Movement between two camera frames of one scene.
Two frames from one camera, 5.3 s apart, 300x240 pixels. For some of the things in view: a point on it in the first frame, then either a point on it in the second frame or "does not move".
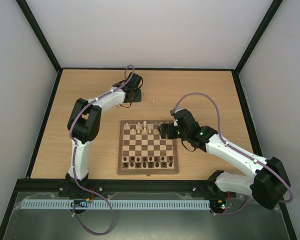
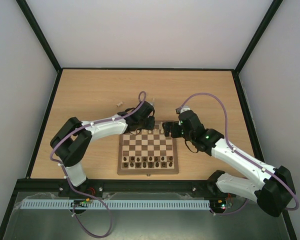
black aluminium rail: x=128 y=186 does not move
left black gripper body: x=136 y=98 to x=147 y=126
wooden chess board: x=142 y=150 does not move
